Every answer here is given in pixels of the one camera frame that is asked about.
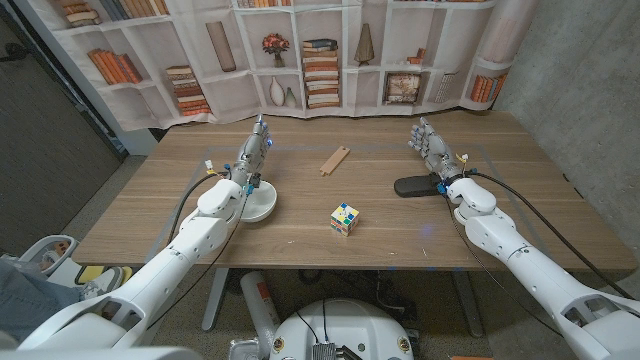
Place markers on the white cylinder roll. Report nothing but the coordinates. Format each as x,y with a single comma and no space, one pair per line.
257,305

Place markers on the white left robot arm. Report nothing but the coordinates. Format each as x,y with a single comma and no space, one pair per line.
165,260

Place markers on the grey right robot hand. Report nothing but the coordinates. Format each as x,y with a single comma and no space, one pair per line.
436,147

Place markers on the white round frame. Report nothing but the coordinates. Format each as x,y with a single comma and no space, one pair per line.
32,250

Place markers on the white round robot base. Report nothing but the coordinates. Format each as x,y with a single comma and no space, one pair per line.
345,325

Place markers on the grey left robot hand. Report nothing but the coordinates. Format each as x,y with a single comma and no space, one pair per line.
250,160

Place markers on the colourful puzzle cube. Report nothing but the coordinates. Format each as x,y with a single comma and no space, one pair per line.
344,219

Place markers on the white flat platform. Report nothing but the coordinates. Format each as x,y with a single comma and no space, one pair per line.
65,275

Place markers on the white ceramic bowl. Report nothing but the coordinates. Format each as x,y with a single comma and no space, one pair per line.
264,202

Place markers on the silver foil tray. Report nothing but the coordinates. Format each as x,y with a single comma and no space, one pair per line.
244,350

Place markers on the wooden track block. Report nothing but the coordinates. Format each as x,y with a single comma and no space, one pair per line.
335,161

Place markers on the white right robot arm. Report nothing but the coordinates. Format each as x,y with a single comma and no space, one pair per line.
530,270

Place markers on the grey table leg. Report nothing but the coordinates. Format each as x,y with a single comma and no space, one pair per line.
468,305
215,300

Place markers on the black glasses case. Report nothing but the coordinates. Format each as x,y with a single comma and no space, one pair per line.
415,186

